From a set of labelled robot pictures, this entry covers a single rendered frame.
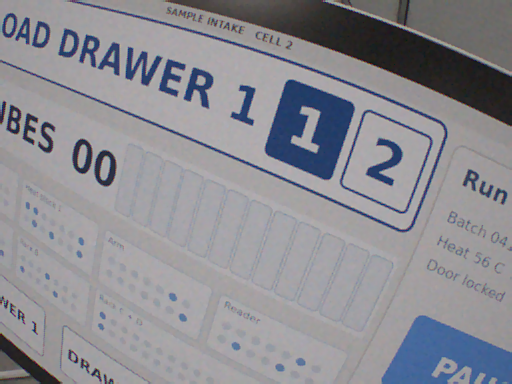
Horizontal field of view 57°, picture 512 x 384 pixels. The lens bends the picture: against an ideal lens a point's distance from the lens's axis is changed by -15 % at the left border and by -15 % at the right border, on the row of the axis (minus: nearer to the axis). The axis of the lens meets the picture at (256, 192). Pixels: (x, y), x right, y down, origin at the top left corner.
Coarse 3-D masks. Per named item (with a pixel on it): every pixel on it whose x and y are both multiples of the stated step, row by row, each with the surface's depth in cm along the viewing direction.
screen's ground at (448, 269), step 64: (128, 0) 25; (0, 64) 30; (320, 64) 22; (0, 128) 31; (64, 128) 29; (128, 128) 27; (64, 192) 30; (256, 192) 25; (448, 192) 21; (448, 256) 21; (64, 320) 32; (320, 320) 25; (384, 320) 23; (448, 320) 22
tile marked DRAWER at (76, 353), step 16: (64, 336) 32; (80, 336) 32; (64, 352) 33; (80, 352) 32; (96, 352) 31; (64, 368) 33; (80, 368) 33; (96, 368) 32; (112, 368) 31; (128, 368) 30
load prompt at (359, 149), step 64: (0, 0) 29; (64, 0) 27; (64, 64) 28; (128, 64) 26; (192, 64) 25; (256, 64) 23; (192, 128) 25; (256, 128) 24; (320, 128) 23; (384, 128) 22; (448, 128) 20; (320, 192) 23; (384, 192) 22
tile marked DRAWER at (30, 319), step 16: (0, 288) 35; (16, 288) 34; (0, 304) 35; (16, 304) 34; (32, 304) 33; (0, 320) 36; (16, 320) 35; (32, 320) 34; (16, 336) 35; (32, 336) 34
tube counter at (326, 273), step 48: (96, 144) 28; (144, 144) 26; (96, 192) 28; (144, 192) 27; (192, 192) 26; (240, 192) 25; (192, 240) 26; (240, 240) 25; (288, 240) 24; (336, 240) 23; (288, 288) 25; (336, 288) 24; (384, 288) 23
